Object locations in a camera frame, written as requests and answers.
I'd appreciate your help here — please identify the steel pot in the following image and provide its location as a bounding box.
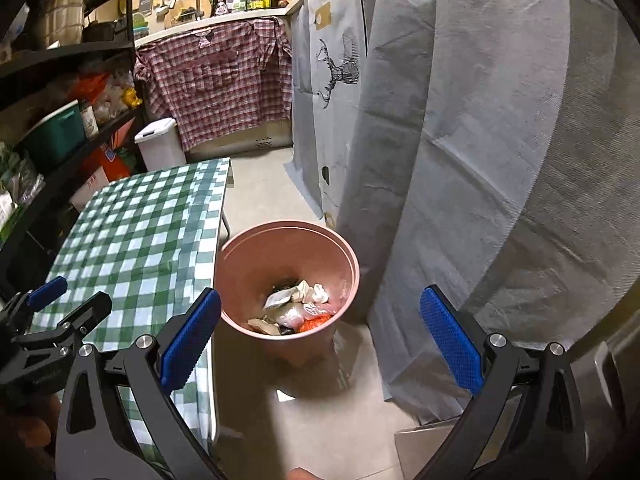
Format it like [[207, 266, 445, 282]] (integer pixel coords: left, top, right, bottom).
[[36, 0, 87, 51]]

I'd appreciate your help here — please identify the black pan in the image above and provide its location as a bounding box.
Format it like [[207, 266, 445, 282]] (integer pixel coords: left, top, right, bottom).
[[82, 20, 126, 43]]

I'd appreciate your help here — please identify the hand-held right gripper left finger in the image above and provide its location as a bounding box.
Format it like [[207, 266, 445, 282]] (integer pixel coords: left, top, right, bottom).
[[55, 287, 223, 480]]

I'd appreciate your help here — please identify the red cardboard box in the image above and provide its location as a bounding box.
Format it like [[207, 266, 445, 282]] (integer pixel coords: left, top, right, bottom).
[[97, 140, 136, 176]]

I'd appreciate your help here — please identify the black metal shelf rack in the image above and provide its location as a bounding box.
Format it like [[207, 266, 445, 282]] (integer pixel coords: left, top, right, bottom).
[[0, 0, 151, 291]]

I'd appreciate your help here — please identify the grey deer print cover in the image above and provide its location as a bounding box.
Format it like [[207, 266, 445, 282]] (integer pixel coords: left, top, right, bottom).
[[284, 0, 636, 423]]

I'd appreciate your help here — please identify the red plaid shirt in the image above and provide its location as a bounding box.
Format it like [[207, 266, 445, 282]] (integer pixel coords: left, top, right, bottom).
[[134, 17, 293, 152]]

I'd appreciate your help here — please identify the white labelled jar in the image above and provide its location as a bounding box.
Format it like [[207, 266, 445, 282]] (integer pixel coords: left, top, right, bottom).
[[80, 102, 100, 138]]

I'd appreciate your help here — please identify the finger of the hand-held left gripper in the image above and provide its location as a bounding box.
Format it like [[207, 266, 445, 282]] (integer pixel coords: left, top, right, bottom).
[[0, 275, 69, 341], [10, 291, 113, 366]]

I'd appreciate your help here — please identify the large white paper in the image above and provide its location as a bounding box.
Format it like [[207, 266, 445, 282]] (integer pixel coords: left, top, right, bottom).
[[295, 280, 331, 303]]

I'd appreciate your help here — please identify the white cardboard storage box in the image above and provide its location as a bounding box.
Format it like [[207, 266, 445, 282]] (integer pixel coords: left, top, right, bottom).
[[70, 165, 110, 211]]

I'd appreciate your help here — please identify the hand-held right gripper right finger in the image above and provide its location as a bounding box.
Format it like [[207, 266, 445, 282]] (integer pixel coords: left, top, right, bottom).
[[417, 284, 587, 480]]

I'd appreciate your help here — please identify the green checkered tablecloth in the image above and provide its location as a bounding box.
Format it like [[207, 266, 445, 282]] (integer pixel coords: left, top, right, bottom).
[[30, 157, 233, 480]]

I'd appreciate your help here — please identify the white kitchen counter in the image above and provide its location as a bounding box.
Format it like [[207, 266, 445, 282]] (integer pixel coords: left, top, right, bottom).
[[134, 0, 356, 48]]

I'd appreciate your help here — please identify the red bag on shelf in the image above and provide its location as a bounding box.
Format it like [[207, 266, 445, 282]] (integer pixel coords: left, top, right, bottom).
[[75, 72, 113, 96]]

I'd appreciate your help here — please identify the pink plastic bucket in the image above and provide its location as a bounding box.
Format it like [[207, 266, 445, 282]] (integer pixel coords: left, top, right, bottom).
[[217, 221, 361, 361]]

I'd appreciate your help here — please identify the white lidded bin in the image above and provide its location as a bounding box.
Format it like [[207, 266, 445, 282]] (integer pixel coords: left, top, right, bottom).
[[134, 117, 187, 171]]

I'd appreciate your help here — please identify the green storage box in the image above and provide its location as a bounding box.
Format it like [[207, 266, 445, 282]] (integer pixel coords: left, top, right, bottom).
[[20, 100, 87, 171]]

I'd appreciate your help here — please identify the green and white packet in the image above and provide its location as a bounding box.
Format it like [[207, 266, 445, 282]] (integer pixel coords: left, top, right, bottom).
[[0, 142, 46, 231]]

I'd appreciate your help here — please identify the person's left hand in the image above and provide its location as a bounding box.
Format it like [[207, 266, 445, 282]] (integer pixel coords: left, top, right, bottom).
[[0, 392, 61, 480]]

